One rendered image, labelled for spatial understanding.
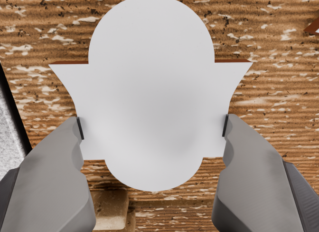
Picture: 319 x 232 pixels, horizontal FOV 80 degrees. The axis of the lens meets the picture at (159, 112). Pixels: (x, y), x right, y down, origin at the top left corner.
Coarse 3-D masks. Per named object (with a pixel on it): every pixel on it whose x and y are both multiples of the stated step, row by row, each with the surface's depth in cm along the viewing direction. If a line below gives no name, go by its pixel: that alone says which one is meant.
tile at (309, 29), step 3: (318, 18) 11; (315, 21) 11; (318, 21) 11; (312, 24) 11; (315, 24) 11; (318, 24) 11; (309, 27) 11; (312, 27) 11; (315, 27) 11; (318, 27) 11; (303, 30) 11; (306, 30) 11; (309, 30) 11; (312, 30) 11; (315, 30) 11; (318, 30) 10; (312, 33) 11; (315, 33) 11; (318, 33) 11
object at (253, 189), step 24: (240, 120) 11; (240, 144) 9; (264, 144) 9; (240, 168) 8; (264, 168) 8; (216, 192) 7; (240, 192) 7; (264, 192) 7; (288, 192) 7; (216, 216) 7; (240, 216) 6; (264, 216) 6; (288, 216) 6
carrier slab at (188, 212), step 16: (128, 208) 18; (144, 208) 18; (160, 208) 18; (176, 208) 18; (192, 208) 18; (208, 208) 18; (144, 224) 19; (160, 224) 19; (176, 224) 19; (192, 224) 19; (208, 224) 19
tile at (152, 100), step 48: (144, 0) 10; (96, 48) 10; (144, 48) 11; (192, 48) 11; (96, 96) 12; (144, 96) 12; (192, 96) 12; (96, 144) 13; (144, 144) 13; (192, 144) 14
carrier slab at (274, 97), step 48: (0, 0) 10; (48, 0) 10; (96, 0) 10; (192, 0) 11; (240, 0) 11; (288, 0) 11; (0, 48) 11; (48, 48) 12; (240, 48) 12; (288, 48) 12; (48, 96) 13; (240, 96) 13; (288, 96) 13; (288, 144) 15; (144, 192) 17; (192, 192) 17
